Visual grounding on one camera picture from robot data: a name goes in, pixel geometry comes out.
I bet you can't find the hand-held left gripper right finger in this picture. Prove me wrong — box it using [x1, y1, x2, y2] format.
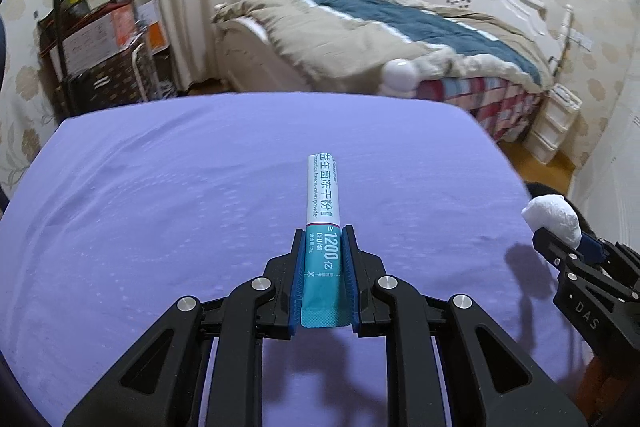
[342, 224, 587, 427]

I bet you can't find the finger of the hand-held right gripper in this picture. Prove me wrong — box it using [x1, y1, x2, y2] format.
[531, 229, 601, 288]
[579, 238, 640, 293]

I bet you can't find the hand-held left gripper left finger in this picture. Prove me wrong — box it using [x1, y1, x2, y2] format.
[62, 229, 308, 427]

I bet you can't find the white tissue ball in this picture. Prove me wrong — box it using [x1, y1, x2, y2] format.
[522, 194, 582, 248]

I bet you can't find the trash bin with black bag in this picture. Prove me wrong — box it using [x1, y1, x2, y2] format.
[525, 179, 608, 248]

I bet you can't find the white teal powder sachet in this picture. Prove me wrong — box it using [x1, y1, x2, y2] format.
[300, 152, 357, 329]

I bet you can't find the white door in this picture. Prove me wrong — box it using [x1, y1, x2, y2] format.
[570, 57, 640, 253]

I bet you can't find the white plastic drawer unit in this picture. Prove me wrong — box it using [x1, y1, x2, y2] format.
[522, 84, 583, 165]

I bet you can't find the purple tablecloth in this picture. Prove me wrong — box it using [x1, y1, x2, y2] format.
[0, 93, 601, 427]

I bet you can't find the plaid bedsheet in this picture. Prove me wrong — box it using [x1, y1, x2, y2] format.
[420, 74, 543, 142]

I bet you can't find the thin wooden stick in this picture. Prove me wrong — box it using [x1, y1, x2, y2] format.
[552, 39, 571, 78]

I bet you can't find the white bedpost knob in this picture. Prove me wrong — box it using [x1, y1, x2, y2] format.
[382, 58, 418, 98]

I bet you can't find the white bed footboard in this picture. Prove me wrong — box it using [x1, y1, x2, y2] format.
[215, 14, 321, 95]

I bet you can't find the bed with checkered sheet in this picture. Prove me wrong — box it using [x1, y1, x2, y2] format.
[210, 0, 556, 95]

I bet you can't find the orange and white box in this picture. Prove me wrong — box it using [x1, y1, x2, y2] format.
[135, 0, 166, 52]

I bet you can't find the white tubular frame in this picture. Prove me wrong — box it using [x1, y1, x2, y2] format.
[131, 39, 153, 104]

